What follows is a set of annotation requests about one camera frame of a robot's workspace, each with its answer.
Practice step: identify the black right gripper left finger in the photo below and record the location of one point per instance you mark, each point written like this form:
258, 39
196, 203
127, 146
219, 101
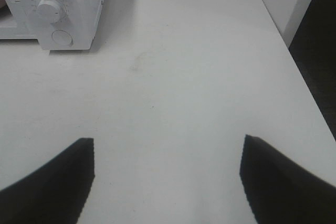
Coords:
54, 193

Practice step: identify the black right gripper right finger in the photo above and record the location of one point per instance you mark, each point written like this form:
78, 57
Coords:
279, 190

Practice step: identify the white round door button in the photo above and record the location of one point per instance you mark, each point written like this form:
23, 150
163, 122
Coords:
61, 37

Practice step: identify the pink round plate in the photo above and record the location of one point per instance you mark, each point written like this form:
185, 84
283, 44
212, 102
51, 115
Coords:
1, 1

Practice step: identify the white lower timer knob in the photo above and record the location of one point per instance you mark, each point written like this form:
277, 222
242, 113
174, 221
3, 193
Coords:
50, 10

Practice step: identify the white microwave oven body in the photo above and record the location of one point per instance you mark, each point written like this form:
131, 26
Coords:
56, 24

